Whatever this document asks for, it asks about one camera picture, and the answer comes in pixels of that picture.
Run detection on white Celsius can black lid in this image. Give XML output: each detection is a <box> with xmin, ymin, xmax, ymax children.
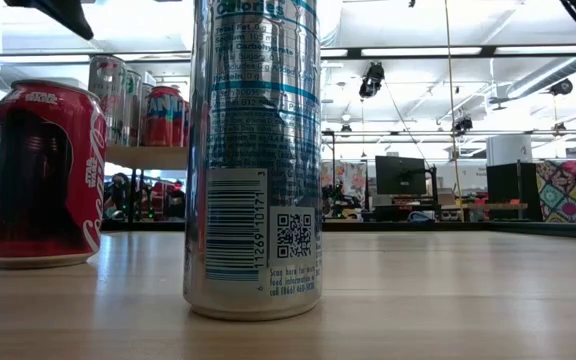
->
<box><xmin>87</xmin><ymin>54</ymin><xmax>129</xmax><ymax>148</ymax></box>
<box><xmin>126</xmin><ymin>69</ymin><xmax>144</xmax><ymax>148</ymax></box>

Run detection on red soda can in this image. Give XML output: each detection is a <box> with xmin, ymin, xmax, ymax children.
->
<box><xmin>0</xmin><ymin>78</ymin><xmax>108</xmax><ymax>270</ymax></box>

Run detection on silver blue Red Bull can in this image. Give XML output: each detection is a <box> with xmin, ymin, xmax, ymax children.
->
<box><xmin>182</xmin><ymin>0</ymin><xmax>323</xmax><ymax>321</ymax></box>

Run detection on wooden shelf black metal legs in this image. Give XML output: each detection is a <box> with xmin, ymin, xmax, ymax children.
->
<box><xmin>105</xmin><ymin>144</ymin><xmax>192</xmax><ymax>224</ymax></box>

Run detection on white box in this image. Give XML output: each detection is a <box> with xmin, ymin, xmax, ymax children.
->
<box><xmin>486</xmin><ymin>134</ymin><xmax>533</xmax><ymax>166</ymax></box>

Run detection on colourful crochet blanket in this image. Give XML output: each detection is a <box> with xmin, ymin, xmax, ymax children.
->
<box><xmin>535</xmin><ymin>158</ymin><xmax>576</xmax><ymax>225</ymax></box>

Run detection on black cabinet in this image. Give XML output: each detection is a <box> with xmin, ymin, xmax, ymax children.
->
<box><xmin>486</xmin><ymin>162</ymin><xmax>544</xmax><ymax>222</ymax></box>

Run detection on red storage bins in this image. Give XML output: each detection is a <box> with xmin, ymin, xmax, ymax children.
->
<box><xmin>147</xmin><ymin>180</ymin><xmax>185</xmax><ymax>222</ymax></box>

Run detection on wooden work table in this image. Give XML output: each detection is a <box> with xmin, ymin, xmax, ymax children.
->
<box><xmin>440</xmin><ymin>201</ymin><xmax>529</xmax><ymax>222</ymax></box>

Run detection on dark computer monitor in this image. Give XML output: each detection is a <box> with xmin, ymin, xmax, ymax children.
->
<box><xmin>375</xmin><ymin>155</ymin><xmax>428</xmax><ymax>196</ymax></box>

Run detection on floral patterned cloth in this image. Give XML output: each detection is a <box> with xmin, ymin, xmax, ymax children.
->
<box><xmin>320</xmin><ymin>160</ymin><xmax>368</xmax><ymax>219</ymax></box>

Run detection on silver ceiling duct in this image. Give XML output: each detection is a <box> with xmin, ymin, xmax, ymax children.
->
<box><xmin>506</xmin><ymin>55</ymin><xmax>576</xmax><ymax>100</ymax></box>

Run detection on hanging yellow cable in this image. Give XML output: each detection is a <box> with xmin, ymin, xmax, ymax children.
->
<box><xmin>442</xmin><ymin>0</ymin><xmax>465</xmax><ymax>221</ymax></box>

